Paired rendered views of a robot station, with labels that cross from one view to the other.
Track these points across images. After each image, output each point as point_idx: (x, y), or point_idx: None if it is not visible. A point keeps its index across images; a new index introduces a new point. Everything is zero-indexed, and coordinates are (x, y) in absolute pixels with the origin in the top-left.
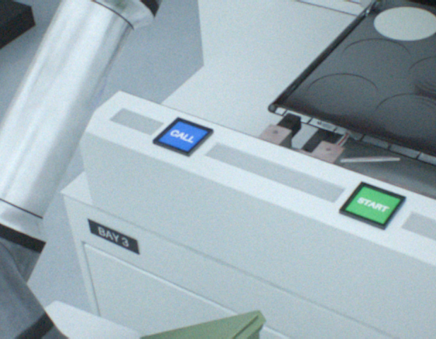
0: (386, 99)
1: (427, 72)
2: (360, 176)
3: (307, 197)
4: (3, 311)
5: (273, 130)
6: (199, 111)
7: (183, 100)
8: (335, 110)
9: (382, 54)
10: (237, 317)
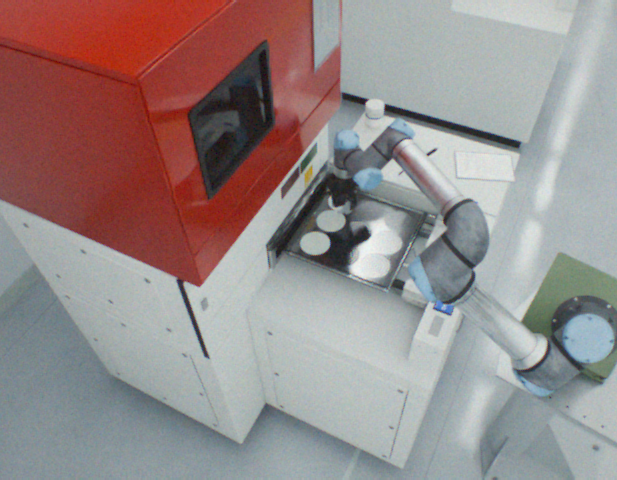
0: (377, 250)
1: (355, 237)
2: None
3: None
4: (593, 313)
5: (408, 286)
6: (359, 338)
7: (350, 346)
8: (387, 267)
9: (342, 251)
10: (555, 262)
